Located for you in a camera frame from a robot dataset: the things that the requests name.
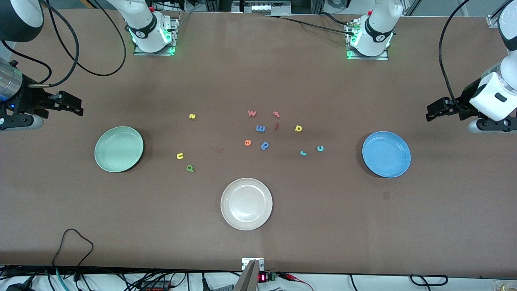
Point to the blue foam letter m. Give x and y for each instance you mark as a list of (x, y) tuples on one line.
[(260, 128)]

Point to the blue plate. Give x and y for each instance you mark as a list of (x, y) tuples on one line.
[(386, 154)]

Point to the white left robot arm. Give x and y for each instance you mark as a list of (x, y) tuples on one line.
[(375, 28)]

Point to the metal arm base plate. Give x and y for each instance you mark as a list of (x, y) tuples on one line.
[(367, 57), (153, 53)]

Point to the green plate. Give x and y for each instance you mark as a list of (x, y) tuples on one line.
[(118, 149)]

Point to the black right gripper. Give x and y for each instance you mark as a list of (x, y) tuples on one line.
[(29, 101)]

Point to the green foam letter p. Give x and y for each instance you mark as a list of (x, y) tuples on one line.
[(190, 168)]

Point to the aluminium frame with connector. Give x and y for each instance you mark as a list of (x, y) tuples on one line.
[(261, 6)]

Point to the blue foam letter p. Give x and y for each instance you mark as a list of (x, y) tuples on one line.
[(264, 146)]

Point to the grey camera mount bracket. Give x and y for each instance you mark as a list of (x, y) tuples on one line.
[(251, 277)]

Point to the white plate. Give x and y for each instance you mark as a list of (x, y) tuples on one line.
[(246, 204)]

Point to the red digit display module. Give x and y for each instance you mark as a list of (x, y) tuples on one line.
[(264, 277)]

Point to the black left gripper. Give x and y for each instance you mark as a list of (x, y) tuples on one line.
[(461, 102)]

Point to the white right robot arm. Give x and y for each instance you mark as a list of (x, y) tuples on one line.
[(147, 24)]

